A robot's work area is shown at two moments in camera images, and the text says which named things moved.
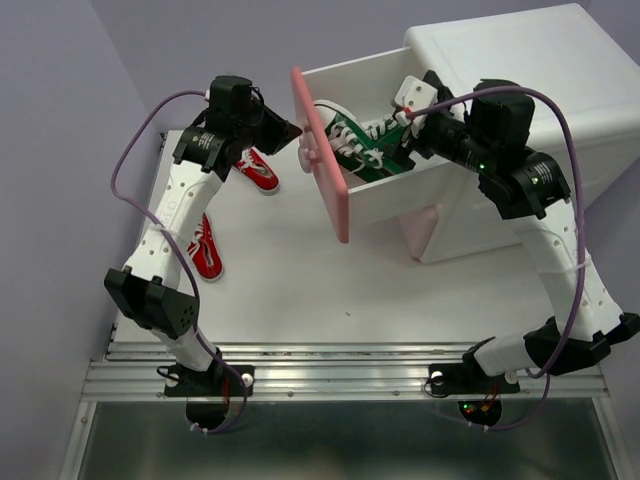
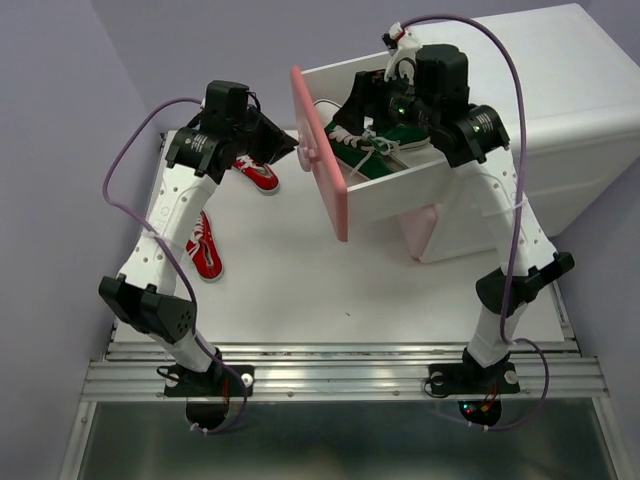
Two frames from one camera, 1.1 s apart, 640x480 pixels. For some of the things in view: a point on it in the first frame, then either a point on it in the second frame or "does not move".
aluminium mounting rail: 332,369 does not move
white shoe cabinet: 585,90 does not move
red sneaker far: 257,170 does not move
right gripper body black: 451,138 → 407,107
